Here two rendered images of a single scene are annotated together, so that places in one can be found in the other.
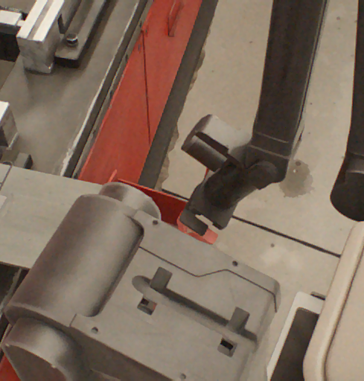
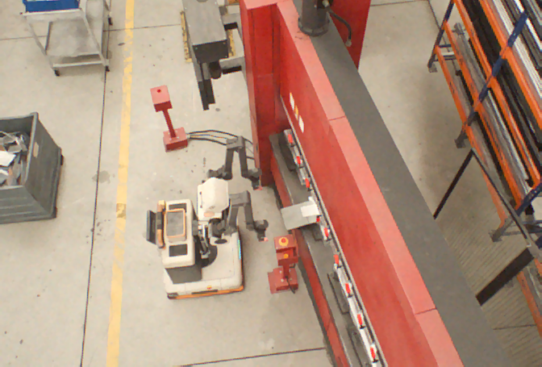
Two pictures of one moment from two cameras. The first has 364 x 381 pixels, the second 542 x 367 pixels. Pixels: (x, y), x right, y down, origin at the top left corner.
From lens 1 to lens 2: 3.33 m
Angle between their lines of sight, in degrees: 64
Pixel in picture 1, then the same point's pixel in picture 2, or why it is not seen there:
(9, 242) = (295, 209)
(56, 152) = (312, 247)
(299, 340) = not seen: hidden behind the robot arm
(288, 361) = not seen: hidden behind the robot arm
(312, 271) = (254, 344)
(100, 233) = (239, 143)
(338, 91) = not seen: outside the picture
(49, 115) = (323, 256)
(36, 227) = (293, 214)
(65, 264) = (240, 139)
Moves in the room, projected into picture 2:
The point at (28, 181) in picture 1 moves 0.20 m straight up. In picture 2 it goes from (302, 222) to (303, 210)
